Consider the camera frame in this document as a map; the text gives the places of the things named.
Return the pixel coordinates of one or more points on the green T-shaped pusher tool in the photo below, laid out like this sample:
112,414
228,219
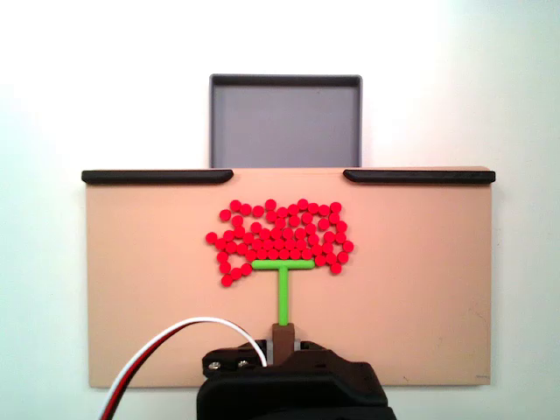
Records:
282,297

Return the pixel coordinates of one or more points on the red cylindrical granule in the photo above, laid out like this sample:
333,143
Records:
310,228
237,220
300,243
272,254
246,209
270,204
280,224
257,243
241,248
225,267
306,254
251,254
271,215
292,209
317,250
295,254
342,226
313,207
282,212
258,211
320,260
277,233
211,237
348,246
303,203
226,280
221,244
284,254
310,239
222,256
323,224
295,219
248,238
246,268
336,268
235,205
268,243
289,243
278,243
266,233
324,210
306,218
236,274
228,235
334,218
326,247
332,258
329,237
261,254
231,247
255,227
225,214
288,232
335,207
343,256
299,231
239,232
340,237

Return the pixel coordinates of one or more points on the beige flat board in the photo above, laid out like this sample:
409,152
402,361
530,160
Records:
131,306

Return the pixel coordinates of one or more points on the grey plastic tray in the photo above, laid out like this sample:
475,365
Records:
284,122

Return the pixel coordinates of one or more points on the black edge rail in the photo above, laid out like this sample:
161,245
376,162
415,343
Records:
420,176
157,176

